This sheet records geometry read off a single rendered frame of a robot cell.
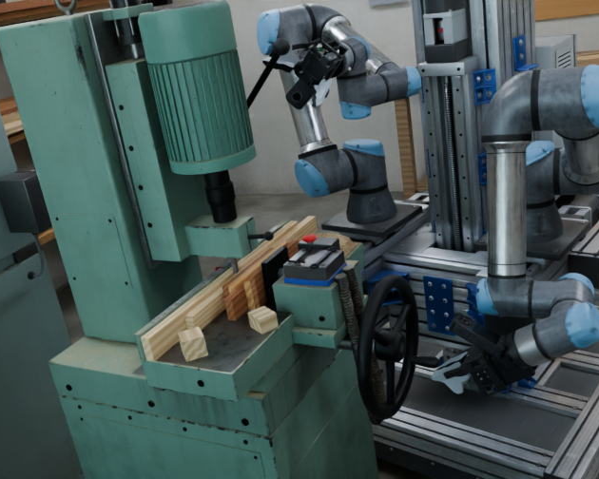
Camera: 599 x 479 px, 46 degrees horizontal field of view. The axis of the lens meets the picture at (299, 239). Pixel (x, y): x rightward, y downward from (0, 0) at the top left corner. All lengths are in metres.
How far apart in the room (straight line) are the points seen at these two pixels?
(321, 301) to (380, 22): 3.46
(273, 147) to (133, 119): 3.74
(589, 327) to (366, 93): 0.78
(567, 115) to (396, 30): 3.33
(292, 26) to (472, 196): 0.68
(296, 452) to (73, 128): 0.80
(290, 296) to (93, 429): 0.59
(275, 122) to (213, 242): 3.65
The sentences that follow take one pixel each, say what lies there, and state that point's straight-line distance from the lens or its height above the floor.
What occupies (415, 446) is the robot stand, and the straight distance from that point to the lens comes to 2.22.
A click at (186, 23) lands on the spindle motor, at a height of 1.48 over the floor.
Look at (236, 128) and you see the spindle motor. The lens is 1.39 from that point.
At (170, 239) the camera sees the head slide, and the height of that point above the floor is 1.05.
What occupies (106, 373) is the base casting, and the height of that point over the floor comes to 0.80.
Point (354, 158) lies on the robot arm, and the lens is 2.02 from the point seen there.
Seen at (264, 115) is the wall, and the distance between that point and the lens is 5.13.
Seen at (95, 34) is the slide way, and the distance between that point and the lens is 1.48.
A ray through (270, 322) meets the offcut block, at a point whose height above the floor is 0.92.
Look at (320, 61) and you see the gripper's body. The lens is 1.56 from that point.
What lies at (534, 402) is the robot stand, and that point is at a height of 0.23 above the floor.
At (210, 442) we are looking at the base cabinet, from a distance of 1.52.
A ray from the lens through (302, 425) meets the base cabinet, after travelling 1.53.
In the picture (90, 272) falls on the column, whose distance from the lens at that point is 1.65.
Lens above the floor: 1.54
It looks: 21 degrees down
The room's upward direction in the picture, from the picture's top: 9 degrees counter-clockwise
